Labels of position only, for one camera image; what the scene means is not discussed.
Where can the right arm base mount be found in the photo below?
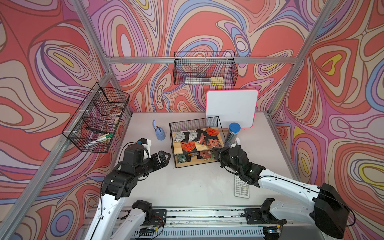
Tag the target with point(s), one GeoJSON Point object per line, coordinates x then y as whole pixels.
{"type": "Point", "coordinates": [262, 215]}

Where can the green marker in basket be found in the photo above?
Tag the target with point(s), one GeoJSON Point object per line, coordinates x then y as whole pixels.
{"type": "Point", "coordinates": [105, 138]}

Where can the black wire two-tier shelf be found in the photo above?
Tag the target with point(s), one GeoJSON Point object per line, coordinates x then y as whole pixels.
{"type": "Point", "coordinates": [193, 125]}

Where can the left wall wire basket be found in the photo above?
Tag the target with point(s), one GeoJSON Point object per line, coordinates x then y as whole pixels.
{"type": "Point", "coordinates": [99, 114]}

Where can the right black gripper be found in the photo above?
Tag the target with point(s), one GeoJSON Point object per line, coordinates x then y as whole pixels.
{"type": "Point", "coordinates": [219, 155]}

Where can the red tea bag black edge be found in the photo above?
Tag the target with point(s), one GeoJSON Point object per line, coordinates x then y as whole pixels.
{"type": "Point", "coordinates": [211, 143]}

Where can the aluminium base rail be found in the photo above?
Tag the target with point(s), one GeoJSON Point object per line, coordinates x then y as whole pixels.
{"type": "Point", "coordinates": [208, 223]}

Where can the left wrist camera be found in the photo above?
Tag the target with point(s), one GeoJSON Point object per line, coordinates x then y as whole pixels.
{"type": "Point", "coordinates": [147, 144]}

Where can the red tea bag shelf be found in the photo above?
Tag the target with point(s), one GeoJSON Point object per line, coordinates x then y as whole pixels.
{"type": "Point", "coordinates": [212, 132]}
{"type": "Point", "coordinates": [205, 154]}

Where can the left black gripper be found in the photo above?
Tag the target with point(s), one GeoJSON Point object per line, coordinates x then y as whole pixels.
{"type": "Point", "coordinates": [163, 162]}

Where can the back wall wire basket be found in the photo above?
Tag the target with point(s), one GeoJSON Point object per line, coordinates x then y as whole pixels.
{"type": "Point", "coordinates": [197, 67]}

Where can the white board pink frame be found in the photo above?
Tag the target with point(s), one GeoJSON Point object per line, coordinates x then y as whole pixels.
{"type": "Point", "coordinates": [232, 106]}

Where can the blue brush holder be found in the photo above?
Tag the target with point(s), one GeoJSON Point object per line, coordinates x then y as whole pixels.
{"type": "Point", "coordinates": [160, 133]}

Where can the white patterned tea bag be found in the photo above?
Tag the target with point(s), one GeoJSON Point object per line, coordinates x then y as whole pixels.
{"type": "Point", "coordinates": [181, 137]}

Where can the yellow sticky notes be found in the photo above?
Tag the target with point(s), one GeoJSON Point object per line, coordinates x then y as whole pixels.
{"type": "Point", "coordinates": [217, 81]}

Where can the green tea bag lower shelf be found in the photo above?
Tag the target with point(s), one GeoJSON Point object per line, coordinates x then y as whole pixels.
{"type": "Point", "coordinates": [181, 158]}

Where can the blue lid pen jar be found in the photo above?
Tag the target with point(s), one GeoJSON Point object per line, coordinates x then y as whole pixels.
{"type": "Point", "coordinates": [234, 129]}

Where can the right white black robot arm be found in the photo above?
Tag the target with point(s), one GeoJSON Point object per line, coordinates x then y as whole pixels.
{"type": "Point", "coordinates": [321, 206]}

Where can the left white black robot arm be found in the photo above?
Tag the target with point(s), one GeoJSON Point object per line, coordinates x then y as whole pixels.
{"type": "Point", "coordinates": [116, 188]}

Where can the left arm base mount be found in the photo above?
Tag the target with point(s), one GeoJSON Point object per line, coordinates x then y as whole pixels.
{"type": "Point", "coordinates": [157, 218]}

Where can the wall wire basket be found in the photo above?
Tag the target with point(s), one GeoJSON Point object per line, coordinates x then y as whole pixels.
{"type": "Point", "coordinates": [99, 114]}
{"type": "Point", "coordinates": [197, 67]}

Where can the white calculator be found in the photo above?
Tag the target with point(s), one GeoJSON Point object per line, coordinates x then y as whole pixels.
{"type": "Point", "coordinates": [241, 189]}

